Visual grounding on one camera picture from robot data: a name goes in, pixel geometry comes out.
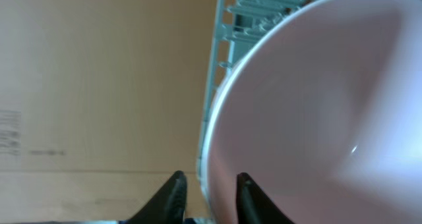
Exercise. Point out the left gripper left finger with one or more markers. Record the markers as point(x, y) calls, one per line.
point(167, 206)

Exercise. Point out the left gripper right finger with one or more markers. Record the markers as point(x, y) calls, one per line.
point(254, 206)

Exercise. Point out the grey plastic dish rack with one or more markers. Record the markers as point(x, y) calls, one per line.
point(237, 23)

